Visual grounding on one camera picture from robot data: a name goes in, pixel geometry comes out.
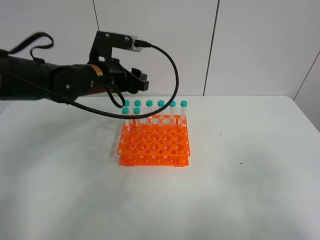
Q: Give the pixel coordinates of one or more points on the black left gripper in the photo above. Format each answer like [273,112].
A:
[110,75]

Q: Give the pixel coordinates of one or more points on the teal-capped test tube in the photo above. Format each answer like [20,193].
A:
[138,123]

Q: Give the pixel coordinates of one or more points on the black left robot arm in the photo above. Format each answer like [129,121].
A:
[70,81]

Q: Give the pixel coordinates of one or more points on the second row teal-capped tube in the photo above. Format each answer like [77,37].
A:
[125,111]

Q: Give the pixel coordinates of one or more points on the orange test tube rack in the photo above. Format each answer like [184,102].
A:
[155,142]

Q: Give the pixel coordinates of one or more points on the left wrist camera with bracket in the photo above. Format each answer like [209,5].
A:
[104,42]

